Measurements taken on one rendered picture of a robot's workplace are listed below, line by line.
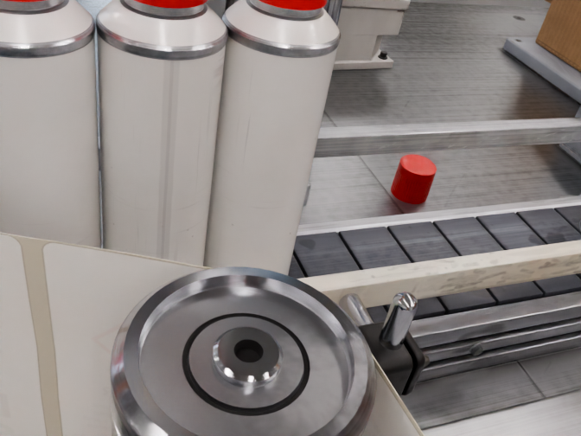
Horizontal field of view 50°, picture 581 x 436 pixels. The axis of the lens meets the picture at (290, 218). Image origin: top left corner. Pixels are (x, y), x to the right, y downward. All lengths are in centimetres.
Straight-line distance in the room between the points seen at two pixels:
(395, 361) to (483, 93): 57
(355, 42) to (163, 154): 54
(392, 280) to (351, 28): 47
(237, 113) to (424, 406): 22
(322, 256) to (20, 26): 24
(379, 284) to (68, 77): 19
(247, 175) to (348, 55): 51
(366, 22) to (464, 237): 39
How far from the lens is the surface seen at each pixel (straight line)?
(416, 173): 55
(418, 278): 35
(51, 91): 25
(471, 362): 43
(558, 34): 98
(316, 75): 27
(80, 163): 27
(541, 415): 37
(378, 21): 79
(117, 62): 25
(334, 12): 38
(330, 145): 36
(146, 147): 26
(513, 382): 45
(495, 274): 39
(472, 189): 62
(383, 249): 42
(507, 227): 49
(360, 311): 33
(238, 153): 28
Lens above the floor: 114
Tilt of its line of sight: 37 degrees down
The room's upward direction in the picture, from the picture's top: 12 degrees clockwise
